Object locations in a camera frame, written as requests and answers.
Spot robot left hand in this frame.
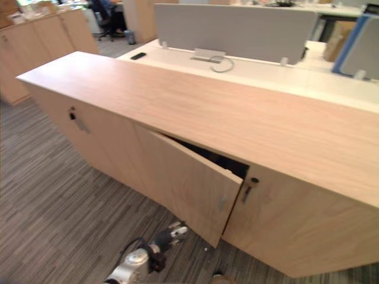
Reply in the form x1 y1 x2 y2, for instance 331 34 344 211
149 221 189 257

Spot light wood cabinet door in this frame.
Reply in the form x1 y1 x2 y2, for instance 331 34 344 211
134 124 245 249

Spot long light wood office cabinet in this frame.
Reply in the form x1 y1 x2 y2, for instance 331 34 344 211
16 50 379 279

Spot white office desk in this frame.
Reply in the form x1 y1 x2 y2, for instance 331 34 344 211
117 38 379 114

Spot black office chair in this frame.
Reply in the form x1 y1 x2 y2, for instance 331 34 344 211
94 11 120 43

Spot tall light wood cabinet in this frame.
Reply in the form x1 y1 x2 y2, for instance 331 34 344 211
122 0 180 44

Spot grey waste bin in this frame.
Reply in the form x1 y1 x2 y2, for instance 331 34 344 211
123 29 137 46

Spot grey desk divider screen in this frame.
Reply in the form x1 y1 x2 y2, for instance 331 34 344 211
153 3 319 66

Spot row of light wood cabinets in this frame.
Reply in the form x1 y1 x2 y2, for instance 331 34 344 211
0 7 100 107

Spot person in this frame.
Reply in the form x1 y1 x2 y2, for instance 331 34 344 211
88 0 129 35

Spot brown cardboard box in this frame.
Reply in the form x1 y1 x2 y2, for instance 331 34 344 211
322 20 358 63

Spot cardboard boxes pile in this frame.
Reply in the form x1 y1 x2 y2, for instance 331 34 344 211
0 0 57 29

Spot blue-edged grey divider screen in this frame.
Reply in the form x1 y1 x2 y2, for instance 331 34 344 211
331 12 379 81

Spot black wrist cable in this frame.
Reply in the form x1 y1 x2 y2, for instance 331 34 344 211
119 237 149 259

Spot grey cable loop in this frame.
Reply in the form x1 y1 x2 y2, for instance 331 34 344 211
210 57 236 73

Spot silver desk cable flap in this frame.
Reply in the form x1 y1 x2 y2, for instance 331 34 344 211
189 47 227 64

